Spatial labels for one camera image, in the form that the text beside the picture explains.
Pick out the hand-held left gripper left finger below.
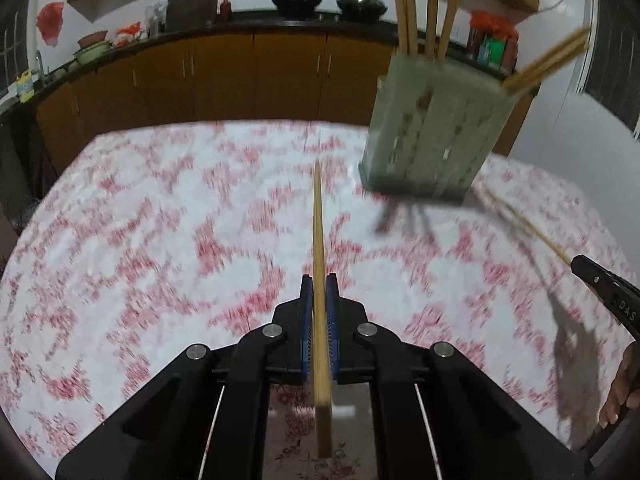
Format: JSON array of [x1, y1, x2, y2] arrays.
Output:
[[55, 274, 315, 480]]

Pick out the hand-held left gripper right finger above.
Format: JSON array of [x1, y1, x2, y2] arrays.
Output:
[[325, 272, 586, 480]]

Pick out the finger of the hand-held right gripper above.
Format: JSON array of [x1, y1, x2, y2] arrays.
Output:
[[571, 254, 640, 339]]

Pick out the green perforated chopstick holder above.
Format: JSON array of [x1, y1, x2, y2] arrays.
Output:
[[358, 52, 517, 206]]

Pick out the person's right hand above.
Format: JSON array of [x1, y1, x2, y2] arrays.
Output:
[[598, 342, 640, 429]]

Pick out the red floral tablecloth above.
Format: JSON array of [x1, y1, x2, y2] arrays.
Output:
[[0, 119, 632, 480]]

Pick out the dark window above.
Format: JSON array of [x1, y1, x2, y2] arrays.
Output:
[[582, 0, 640, 133]]

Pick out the brown lower kitchen cabinets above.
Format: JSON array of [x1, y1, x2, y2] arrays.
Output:
[[35, 30, 537, 173]]

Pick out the red and green packets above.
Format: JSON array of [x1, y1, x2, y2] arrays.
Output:
[[467, 9, 519, 74]]

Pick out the black kitchen countertop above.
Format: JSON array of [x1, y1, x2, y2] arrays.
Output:
[[0, 10, 473, 116]]

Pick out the dark pot with lid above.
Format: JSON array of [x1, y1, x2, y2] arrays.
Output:
[[335, 0, 389, 22]]

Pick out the dark cutting board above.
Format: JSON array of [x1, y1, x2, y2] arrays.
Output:
[[164, 0, 220, 31]]

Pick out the glass jar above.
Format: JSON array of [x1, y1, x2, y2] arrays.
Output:
[[145, 2, 167, 36]]

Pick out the red crumpled bag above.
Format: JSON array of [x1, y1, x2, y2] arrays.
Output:
[[114, 22, 144, 46]]

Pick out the green enamel basin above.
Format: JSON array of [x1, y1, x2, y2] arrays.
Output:
[[73, 40, 112, 65]]

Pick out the pink bowl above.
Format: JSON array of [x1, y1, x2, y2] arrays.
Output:
[[77, 29, 109, 49]]

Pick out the yellow detergent bottle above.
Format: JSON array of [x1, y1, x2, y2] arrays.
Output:
[[15, 70, 35, 104]]

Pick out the red plastic bag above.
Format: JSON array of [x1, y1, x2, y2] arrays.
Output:
[[36, 1, 66, 46]]

